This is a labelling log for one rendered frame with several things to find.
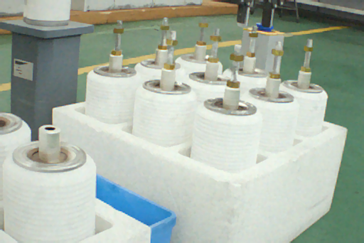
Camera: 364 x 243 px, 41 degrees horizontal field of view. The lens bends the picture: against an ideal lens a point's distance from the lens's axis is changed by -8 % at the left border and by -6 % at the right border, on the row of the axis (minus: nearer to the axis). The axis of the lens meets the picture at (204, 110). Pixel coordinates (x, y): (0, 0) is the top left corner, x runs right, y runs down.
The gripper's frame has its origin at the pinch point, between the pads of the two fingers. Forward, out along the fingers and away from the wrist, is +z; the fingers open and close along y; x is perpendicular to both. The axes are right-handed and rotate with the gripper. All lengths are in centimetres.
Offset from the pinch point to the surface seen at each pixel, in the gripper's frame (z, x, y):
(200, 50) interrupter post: 8.2, -10.8, 2.8
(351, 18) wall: 26, -227, -429
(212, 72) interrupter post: 8.9, 2.8, 12.5
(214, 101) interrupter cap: 9.9, 13.3, 22.0
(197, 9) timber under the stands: 30, -251, -217
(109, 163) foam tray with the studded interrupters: 22.2, 1.5, 31.6
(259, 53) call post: 8.7, -8.2, -12.4
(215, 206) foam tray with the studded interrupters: 21.5, 21.6, 28.0
